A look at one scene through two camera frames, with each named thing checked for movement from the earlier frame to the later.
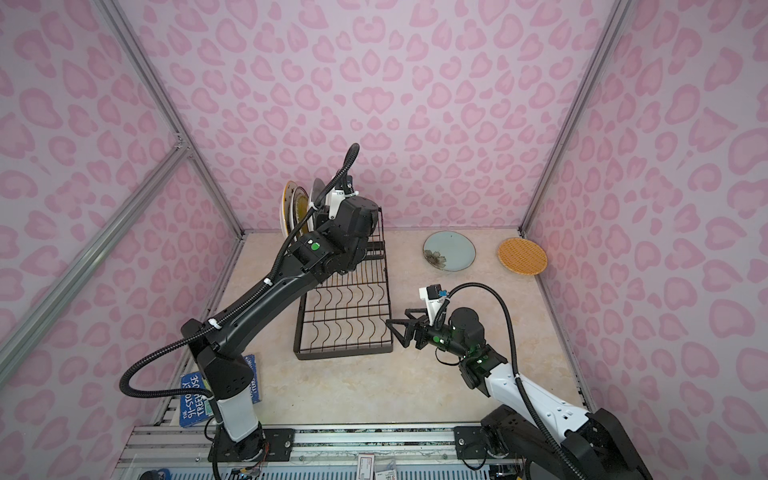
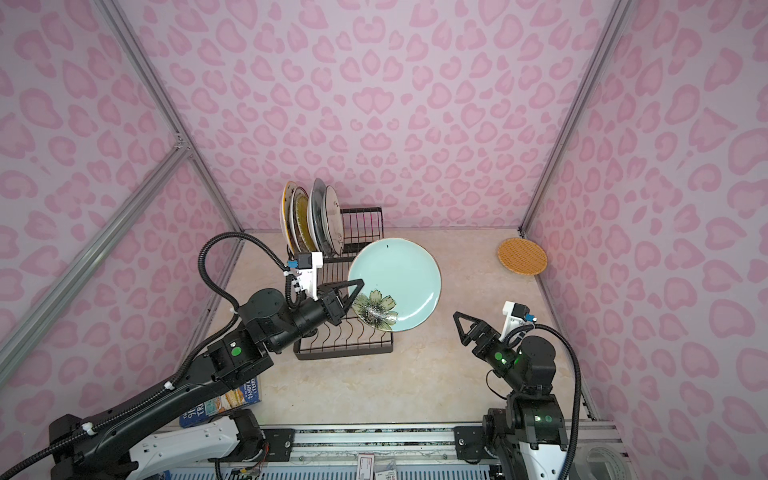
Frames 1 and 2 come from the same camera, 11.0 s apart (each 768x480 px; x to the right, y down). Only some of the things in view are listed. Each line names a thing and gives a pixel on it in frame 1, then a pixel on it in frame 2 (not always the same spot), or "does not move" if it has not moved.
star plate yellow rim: x=287 y=193 does not move
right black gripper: x=414 y=329 to x=481 y=329
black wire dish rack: x=350 y=313 does not move
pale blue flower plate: x=449 y=251 to x=402 y=283
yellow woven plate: x=300 y=208 does not move
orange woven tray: x=522 y=256 does not move
